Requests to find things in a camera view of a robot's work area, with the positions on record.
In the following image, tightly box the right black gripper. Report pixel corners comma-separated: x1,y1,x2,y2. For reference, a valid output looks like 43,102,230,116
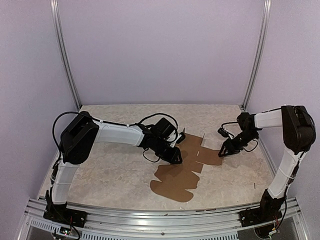
218,130,258,157

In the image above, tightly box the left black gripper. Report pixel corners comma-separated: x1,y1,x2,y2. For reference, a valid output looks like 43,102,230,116
152,140,182,167

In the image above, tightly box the brown cardboard box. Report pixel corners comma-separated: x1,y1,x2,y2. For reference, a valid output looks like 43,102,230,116
149,133,223,203

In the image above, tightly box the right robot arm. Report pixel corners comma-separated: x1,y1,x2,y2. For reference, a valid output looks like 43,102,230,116
217,105,317,222

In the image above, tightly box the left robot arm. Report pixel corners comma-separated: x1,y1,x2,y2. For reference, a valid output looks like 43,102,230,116
45,111,186,223

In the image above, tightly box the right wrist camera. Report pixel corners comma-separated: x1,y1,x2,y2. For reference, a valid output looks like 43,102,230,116
217,127,234,139

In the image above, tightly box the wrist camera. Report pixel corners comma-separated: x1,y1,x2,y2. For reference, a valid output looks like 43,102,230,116
217,127,234,139
152,117,186,147

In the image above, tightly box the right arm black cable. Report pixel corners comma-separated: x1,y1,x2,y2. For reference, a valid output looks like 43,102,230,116
221,121,260,153

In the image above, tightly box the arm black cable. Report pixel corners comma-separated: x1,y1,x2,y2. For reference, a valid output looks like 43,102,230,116
51,111,91,151
221,121,260,153

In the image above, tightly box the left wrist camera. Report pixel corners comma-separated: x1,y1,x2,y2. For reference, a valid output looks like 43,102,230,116
152,117,186,147

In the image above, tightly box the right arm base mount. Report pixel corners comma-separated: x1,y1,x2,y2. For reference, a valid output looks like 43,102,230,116
238,207,283,228

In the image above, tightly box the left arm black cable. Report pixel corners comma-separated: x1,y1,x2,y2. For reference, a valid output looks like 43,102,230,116
51,111,91,151

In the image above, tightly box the front aluminium rail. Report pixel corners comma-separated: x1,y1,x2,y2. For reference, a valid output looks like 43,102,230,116
17,198,310,240

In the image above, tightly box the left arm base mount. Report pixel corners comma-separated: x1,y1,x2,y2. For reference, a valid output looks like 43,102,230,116
43,208,88,228

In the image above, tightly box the right aluminium frame post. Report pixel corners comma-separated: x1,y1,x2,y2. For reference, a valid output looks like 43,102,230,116
241,0,272,111

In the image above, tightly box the aluminium frame post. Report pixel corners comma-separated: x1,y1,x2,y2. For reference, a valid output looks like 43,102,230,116
49,0,82,110
241,0,272,111

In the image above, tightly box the left aluminium frame post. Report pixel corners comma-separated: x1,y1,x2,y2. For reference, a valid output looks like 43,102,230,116
49,0,82,110

